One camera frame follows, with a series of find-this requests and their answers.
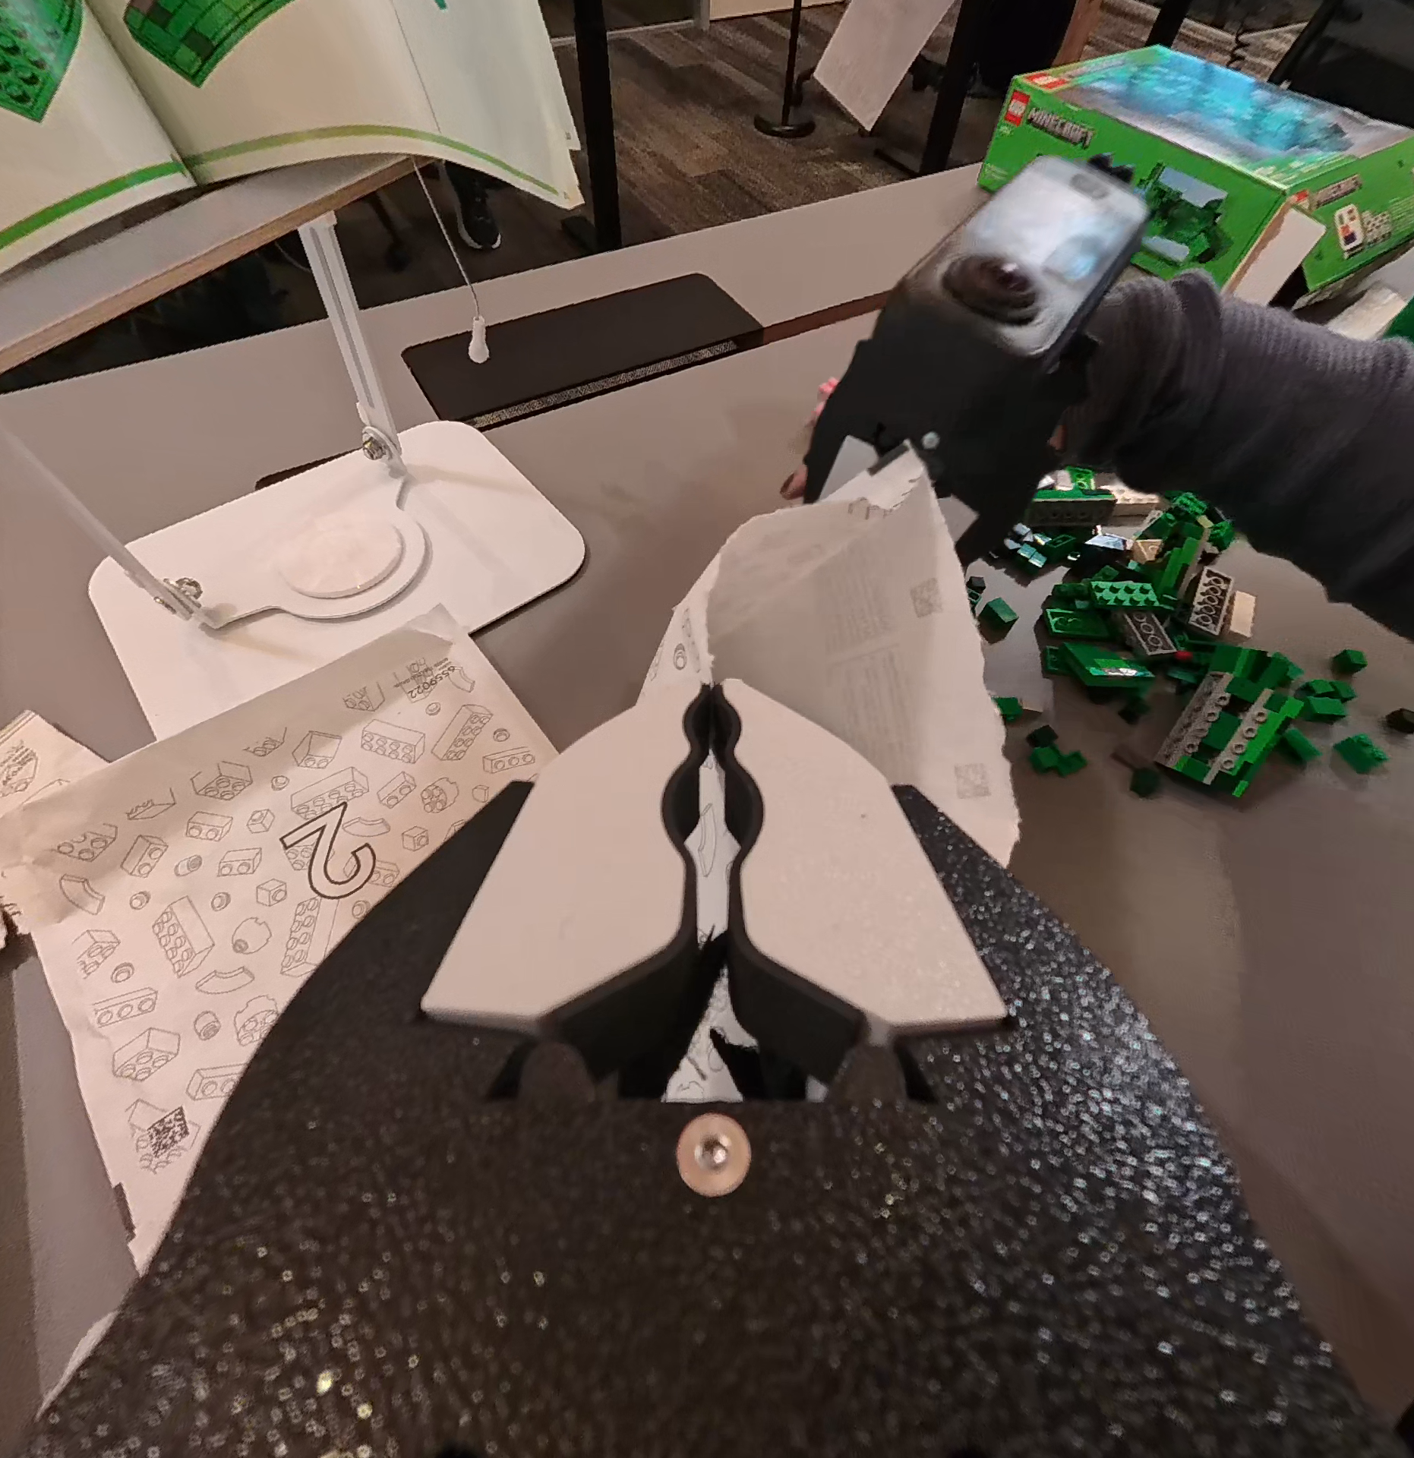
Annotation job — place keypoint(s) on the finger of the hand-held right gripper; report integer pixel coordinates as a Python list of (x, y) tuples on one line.
[(856, 467)]

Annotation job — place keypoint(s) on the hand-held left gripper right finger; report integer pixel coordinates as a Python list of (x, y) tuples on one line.
[(856, 878)]

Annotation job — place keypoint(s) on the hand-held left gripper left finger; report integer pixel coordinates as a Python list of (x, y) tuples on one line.
[(568, 865)]

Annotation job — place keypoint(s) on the torn white paper bag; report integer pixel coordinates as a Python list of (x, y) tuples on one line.
[(856, 639)]

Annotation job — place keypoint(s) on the pile of green toy bricks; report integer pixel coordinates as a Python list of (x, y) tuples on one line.
[(1116, 659)]

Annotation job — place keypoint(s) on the black table leg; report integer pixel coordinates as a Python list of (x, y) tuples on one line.
[(598, 113), (951, 80)]

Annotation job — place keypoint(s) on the black stanchion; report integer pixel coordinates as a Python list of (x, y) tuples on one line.
[(789, 119)]

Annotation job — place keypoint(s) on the white printed paper bag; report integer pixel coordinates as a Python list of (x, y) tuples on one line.
[(226, 910)]

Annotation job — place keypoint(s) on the white sign board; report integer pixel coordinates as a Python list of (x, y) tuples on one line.
[(883, 58)]

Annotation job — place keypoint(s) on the white book stand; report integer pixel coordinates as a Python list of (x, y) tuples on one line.
[(477, 523)]

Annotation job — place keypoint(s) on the green toy box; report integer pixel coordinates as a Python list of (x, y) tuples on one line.
[(1209, 137)]

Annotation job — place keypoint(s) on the black chair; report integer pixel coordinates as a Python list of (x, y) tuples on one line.
[(1356, 51)]

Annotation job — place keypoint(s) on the crumpled printed paper bag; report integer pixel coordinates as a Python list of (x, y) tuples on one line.
[(23, 796)]

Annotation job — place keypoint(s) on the open instruction booklet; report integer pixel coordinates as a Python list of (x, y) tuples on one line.
[(321, 80)]

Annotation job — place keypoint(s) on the wooden post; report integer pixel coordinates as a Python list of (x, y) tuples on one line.
[(1078, 28)]

